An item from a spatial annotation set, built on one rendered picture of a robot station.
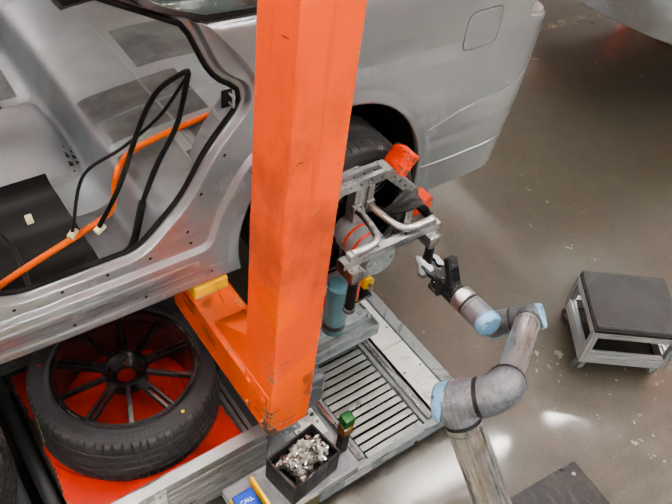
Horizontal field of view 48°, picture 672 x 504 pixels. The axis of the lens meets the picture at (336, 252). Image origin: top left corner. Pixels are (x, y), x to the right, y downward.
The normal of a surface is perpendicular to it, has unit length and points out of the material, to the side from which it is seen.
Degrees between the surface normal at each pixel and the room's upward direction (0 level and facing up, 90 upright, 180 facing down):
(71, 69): 7
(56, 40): 7
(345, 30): 90
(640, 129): 0
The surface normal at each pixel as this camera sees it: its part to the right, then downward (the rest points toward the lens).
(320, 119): 0.58, 0.62
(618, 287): 0.11, -0.70
